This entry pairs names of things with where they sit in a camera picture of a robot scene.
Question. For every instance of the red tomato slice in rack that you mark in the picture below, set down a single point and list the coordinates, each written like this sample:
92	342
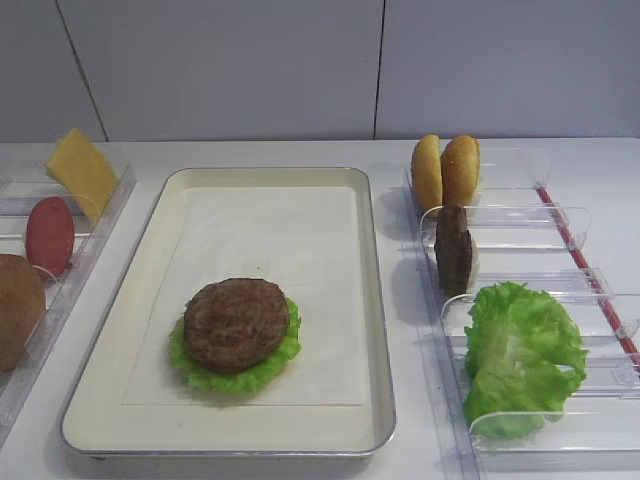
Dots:
50	235

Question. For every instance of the yellow cheese slice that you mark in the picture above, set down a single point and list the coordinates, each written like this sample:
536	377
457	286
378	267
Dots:
85	173

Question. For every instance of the golden bun half left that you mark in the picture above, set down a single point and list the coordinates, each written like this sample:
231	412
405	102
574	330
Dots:
426	172

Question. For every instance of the green lettuce leaf on tray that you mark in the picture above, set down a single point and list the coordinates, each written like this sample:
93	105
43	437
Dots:
249	381

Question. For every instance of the brown meat patty thin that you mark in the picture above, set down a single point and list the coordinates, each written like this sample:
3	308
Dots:
235	323

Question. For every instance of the white paper liner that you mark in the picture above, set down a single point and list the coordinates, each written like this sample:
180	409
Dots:
304	239

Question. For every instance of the large green lettuce leaf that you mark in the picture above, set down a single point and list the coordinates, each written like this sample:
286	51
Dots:
525	358

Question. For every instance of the clear acrylic left rack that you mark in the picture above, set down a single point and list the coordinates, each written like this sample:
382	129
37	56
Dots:
24	182

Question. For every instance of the golden bun half right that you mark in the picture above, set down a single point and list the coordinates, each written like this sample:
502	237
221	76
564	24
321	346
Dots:
460	167

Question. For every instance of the clear acrylic rack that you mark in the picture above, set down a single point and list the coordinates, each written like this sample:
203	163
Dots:
521	235
24	182

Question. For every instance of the golden bun half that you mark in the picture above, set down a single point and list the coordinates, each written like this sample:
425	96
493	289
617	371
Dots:
460	167
426	172

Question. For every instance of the dark brown meat patty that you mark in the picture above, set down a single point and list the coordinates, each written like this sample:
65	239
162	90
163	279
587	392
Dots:
454	250

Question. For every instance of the cream metal tray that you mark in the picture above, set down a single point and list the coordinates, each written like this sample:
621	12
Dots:
98	422

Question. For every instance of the brown bun in left rack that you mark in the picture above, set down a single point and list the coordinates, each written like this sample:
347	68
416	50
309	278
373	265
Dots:
22	303

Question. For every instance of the clear acrylic right rack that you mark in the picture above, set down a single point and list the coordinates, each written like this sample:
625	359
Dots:
521	235

